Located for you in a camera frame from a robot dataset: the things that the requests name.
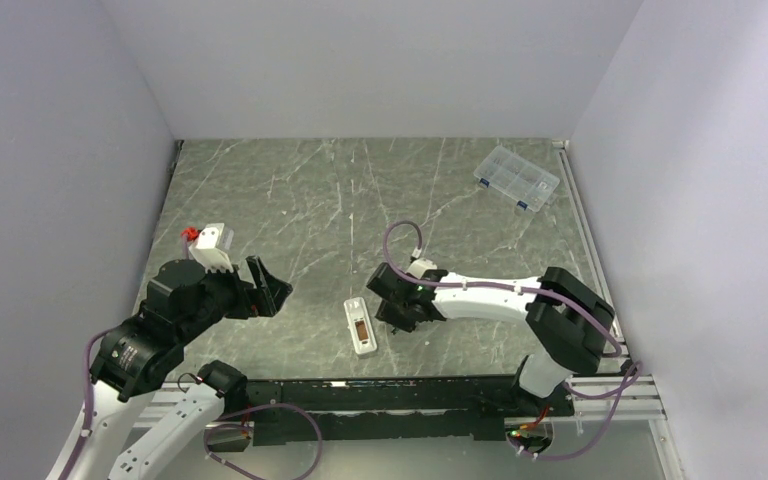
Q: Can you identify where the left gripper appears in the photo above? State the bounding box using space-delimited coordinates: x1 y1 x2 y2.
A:
177 253 292 342

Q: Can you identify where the white remote control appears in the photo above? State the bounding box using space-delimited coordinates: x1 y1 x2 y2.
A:
343 297 378 357

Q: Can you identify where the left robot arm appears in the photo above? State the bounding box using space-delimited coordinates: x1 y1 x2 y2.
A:
48 256 293 479

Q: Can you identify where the clear plastic organizer box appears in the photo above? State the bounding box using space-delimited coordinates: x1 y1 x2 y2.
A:
473 145 560 212

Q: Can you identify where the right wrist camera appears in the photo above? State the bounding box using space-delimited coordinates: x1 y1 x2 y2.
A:
405 258 438 279

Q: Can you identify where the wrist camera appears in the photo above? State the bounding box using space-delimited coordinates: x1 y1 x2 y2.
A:
405 258 438 279
180 223 234 272

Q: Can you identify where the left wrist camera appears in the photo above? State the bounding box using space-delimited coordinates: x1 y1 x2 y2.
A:
180 223 234 272

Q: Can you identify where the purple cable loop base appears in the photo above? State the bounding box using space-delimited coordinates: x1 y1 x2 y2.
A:
203 403 324 480

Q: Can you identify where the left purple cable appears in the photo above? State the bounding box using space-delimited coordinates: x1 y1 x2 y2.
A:
59 327 120 480

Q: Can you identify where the purple cable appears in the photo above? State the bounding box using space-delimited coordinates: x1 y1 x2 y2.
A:
59 327 120 480
382 220 644 463

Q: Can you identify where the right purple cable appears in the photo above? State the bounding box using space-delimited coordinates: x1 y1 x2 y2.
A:
382 220 644 463

